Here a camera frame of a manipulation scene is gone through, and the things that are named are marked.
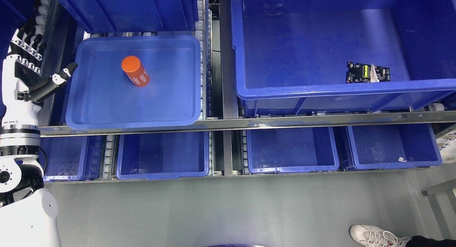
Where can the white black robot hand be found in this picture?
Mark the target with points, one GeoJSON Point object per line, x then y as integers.
{"type": "Point", "coordinates": [23, 89]}

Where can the orange cylindrical capacitor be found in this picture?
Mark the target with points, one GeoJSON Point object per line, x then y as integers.
{"type": "Point", "coordinates": [134, 69]}

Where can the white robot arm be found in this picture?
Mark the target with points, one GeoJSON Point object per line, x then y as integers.
{"type": "Point", "coordinates": [28, 209]}

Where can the blue shallow tray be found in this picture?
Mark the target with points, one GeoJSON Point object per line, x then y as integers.
{"type": "Point", "coordinates": [101, 95]}

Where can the blue bin lower far left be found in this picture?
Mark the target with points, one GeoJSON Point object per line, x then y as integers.
{"type": "Point", "coordinates": [75, 158]}

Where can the blue bin top left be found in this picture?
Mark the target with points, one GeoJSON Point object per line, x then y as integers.
{"type": "Point", "coordinates": [116, 16]}

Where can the blue bin lower middle-left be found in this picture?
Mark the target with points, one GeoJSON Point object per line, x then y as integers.
{"type": "Point", "coordinates": [158, 156]}

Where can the blue bin lower middle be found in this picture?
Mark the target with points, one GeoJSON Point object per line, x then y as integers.
{"type": "Point", "coordinates": [291, 150]}

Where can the large blue bin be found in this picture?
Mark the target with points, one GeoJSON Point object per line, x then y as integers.
{"type": "Point", "coordinates": [291, 55]}

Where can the black circuit board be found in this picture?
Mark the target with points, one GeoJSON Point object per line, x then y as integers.
{"type": "Point", "coordinates": [363, 73]}

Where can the blue bin lower right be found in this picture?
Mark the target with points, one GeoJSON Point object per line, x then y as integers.
{"type": "Point", "coordinates": [388, 147]}

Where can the white sneaker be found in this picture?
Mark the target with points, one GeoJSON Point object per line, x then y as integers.
{"type": "Point", "coordinates": [372, 236]}

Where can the metal shelf rail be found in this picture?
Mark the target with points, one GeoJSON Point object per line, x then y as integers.
{"type": "Point", "coordinates": [328, 120]}

